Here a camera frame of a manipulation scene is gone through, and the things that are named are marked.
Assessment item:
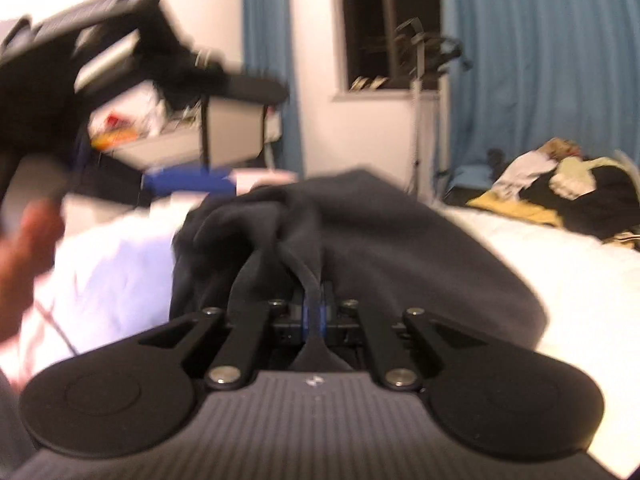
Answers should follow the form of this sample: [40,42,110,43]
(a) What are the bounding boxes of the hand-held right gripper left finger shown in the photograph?
[139,284,308,392]

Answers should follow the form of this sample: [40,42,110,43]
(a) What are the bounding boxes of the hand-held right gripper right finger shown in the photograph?
[321,282,481,392]

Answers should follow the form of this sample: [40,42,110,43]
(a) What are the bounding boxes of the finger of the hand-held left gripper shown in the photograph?
[159,51,292,109]

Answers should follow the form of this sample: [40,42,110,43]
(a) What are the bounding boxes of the dark grey sweatpants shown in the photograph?
[170,170,547,358]

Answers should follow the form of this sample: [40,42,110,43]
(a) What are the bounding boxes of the metal clothes stand with hangers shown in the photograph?
[394,17,473,196]

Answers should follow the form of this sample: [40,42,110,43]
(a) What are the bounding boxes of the person's left hand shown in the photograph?
[0,199,67,346]

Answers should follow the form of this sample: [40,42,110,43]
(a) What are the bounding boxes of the white shelf unit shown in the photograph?
[89,79,282,173]

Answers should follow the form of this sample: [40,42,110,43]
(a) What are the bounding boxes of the narrow blue curtain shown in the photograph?
[242,0,305,177]

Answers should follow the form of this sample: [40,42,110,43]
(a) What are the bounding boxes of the blue box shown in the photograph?
[142,166,237,197]

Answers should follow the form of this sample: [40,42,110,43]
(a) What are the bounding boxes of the small pale object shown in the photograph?
[349,75,390,93]

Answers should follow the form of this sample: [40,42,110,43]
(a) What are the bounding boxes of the dark window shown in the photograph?
[339,0,442,92]

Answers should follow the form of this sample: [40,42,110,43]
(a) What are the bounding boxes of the light blue cloth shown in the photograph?
[446,163,497,194]

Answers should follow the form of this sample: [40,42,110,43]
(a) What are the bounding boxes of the mustard yellow cloth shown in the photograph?
[466,192,563,227]

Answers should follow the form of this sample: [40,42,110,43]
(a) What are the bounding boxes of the white cloth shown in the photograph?
[494,152,552,197]

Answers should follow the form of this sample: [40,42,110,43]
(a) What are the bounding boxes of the bed with white sheet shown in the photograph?
[15,195,640,480]

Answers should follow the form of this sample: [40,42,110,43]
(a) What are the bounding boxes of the brown patterned cloth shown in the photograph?
[539,138,582,162]

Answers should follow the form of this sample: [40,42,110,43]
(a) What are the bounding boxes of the pale yellow cloth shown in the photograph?
[549,157,622,199]

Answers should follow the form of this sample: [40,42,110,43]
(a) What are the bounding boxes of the black garment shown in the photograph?
[517,164,640,252]

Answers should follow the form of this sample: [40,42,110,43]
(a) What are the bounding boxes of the wide blue curtain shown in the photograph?
[439,0,640,181]

